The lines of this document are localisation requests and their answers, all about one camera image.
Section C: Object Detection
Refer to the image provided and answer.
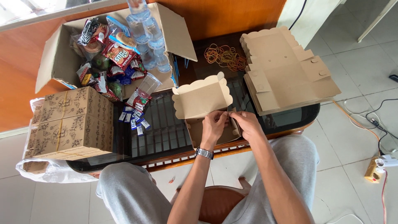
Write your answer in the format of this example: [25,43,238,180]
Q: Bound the person's left hand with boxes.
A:
[201,110,231,150]

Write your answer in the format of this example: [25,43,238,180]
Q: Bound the person's right hand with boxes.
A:
[228,111,266,144]

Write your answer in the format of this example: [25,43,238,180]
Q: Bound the plain kraft box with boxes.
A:
[172,72,243,150]

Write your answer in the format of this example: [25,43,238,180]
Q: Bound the silver wristwatch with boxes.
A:
[195,146,215,160]

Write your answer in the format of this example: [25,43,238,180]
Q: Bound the glass top wooden table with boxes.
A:
[66,30,321,173]

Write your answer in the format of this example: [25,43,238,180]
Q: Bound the stack of flat kraft boxes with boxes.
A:
[239,26,342,116]

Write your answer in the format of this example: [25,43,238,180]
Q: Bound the bundle of blue straws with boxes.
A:
[172,55,190,88]

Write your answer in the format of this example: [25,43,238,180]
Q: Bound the brown wooden chair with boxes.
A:
[176,177,252,224]

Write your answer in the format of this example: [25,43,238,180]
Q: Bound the pile of rubber bands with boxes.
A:
[204,44,249,72]

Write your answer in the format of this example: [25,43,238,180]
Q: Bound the clear plastic cup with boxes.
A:
[138,72,162,95]

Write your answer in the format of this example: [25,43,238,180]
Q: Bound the pile of blue white sachets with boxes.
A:
[118,106,152,137]

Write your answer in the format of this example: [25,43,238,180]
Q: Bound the red white snack packet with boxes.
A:
[126,88,153,111]

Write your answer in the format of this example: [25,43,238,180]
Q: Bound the person's grey trousers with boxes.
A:
[96,134,320,224]

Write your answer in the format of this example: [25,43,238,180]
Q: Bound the stack of clear water cups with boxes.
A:
[126,0,172,74]

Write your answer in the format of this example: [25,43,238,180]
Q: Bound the red peanut packet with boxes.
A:
[102,42,137,71]

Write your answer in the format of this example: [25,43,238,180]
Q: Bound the heap of small snack packets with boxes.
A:
[71,28,147,102]

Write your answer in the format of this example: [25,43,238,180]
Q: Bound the yellow power strip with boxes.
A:
[364,156,382,184]

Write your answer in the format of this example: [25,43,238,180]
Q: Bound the blue clear bread packet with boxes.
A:
[106,16,141,54]

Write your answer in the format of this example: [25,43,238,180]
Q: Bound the printed closed kraft box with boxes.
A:
[39,86,114,124]
[32,113,114,156]

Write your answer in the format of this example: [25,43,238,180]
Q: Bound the white charger plug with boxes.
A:
[375,155,398,168]

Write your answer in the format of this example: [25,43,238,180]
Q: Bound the black striped snack packet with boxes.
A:
[77,18,100,46]

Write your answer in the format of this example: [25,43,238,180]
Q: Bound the white furniture leg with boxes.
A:
[357,0,398,44]

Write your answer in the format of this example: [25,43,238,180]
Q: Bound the white plastic bag of boxes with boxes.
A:
[16,98,114,184]

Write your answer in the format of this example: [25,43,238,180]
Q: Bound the large cardboard carton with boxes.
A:
[35,2,198,100]

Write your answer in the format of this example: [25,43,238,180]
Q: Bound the white cable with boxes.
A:
[343,100,382,130]

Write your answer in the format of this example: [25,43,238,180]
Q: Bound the orange cable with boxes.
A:
[332,100,382,142]

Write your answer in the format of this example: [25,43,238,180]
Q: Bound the thin black wall cable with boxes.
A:
[288,0,308,31]

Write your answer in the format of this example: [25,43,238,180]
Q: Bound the red cable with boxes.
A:
[381,169,389,224]

